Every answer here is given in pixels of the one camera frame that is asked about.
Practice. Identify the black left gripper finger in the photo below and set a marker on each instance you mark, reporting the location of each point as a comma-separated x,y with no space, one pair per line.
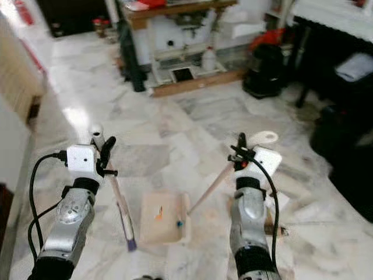
106,150

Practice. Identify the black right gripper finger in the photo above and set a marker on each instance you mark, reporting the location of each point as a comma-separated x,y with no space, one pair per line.
242,144

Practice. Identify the beige hand brush dark bristles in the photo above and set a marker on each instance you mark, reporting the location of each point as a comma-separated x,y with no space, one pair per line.
121,204

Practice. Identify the black and red vacuum cleaner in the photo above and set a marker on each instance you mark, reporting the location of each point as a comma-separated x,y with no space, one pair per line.
265,73

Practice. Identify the dark tall pole stand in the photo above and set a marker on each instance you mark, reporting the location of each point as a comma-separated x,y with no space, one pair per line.
133,64

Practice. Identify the black flat tray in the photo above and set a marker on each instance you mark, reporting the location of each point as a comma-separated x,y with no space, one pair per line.
183,74

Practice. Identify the white plastic bottle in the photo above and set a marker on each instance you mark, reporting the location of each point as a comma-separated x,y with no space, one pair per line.
208,58

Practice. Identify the black plastic bin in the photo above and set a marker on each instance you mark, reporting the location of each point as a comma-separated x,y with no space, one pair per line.
335,131

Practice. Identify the large black case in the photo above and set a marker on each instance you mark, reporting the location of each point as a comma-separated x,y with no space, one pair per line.
355,189

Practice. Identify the white shelf with wooden boards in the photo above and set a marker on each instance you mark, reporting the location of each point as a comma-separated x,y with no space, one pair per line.
180,44

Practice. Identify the grey folded cloth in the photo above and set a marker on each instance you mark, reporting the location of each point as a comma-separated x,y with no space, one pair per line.
355,65

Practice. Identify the red item on shelf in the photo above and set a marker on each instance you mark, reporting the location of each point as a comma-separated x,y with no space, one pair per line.
148,3

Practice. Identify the table with white lace cloth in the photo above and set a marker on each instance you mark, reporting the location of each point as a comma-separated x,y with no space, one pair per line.
332,14

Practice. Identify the red fire extinguisher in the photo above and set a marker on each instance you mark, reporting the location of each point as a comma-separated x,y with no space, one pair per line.
23,11

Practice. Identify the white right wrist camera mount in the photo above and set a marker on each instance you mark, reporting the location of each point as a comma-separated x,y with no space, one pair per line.
266,160

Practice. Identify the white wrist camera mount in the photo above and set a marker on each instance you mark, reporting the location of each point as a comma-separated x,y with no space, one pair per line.
266,160
81,158

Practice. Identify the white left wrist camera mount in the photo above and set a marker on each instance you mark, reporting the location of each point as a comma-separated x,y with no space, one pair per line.
81,158

